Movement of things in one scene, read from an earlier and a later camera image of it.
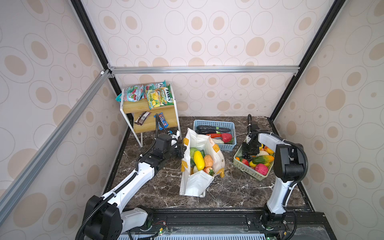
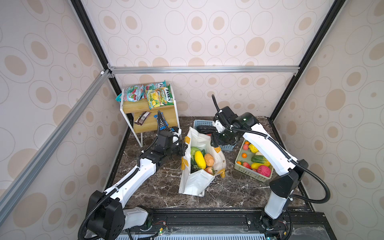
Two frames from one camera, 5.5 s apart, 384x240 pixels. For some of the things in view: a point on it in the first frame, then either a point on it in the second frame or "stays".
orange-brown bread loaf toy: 208,160 stays
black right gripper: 245,150 → 215,141
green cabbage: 192,150 stays
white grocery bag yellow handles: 197,184 stays
